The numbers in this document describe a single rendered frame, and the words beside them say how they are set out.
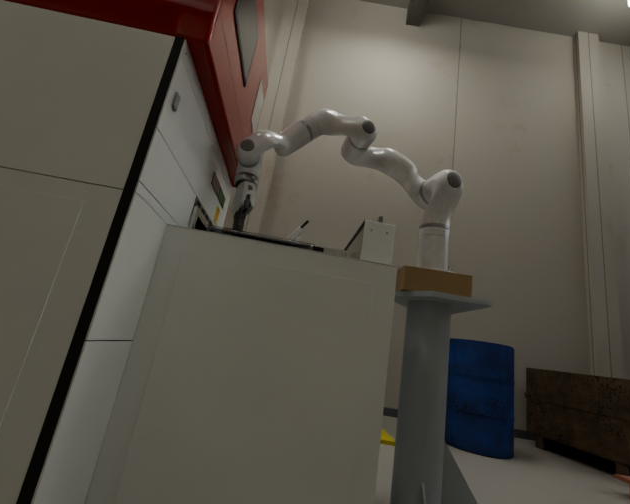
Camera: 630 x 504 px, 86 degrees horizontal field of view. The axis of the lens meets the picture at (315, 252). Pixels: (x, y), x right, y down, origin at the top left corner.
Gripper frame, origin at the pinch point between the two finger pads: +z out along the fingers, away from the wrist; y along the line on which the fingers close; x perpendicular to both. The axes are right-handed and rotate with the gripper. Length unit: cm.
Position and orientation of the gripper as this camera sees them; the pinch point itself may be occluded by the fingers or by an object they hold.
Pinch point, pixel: (238, 224)
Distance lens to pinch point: 118.1
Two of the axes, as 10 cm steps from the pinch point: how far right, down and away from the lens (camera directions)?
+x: -8.2, -2.8, -4.9
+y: -5.6, 2.7, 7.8
